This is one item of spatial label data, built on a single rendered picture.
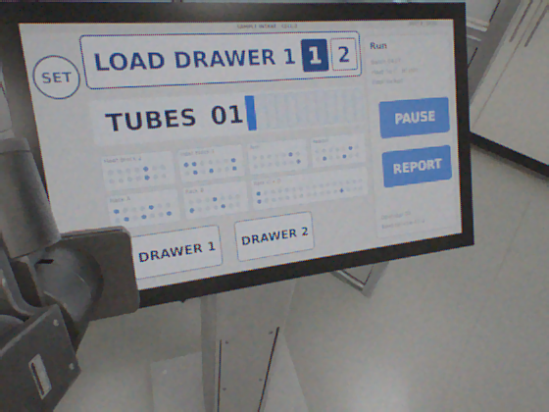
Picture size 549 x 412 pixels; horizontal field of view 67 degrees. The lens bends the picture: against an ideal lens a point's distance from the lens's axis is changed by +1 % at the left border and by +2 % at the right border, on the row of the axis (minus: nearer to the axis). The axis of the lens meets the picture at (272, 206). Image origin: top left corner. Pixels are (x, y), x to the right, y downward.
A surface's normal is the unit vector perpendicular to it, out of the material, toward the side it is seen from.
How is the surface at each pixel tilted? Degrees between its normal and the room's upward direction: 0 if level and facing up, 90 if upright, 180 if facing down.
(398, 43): 50
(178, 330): 0
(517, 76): 90
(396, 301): 1
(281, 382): 5
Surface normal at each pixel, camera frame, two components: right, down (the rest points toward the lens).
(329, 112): 0.29, 0.09
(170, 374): 0.08, -0.76
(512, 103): -0.60, 0.52
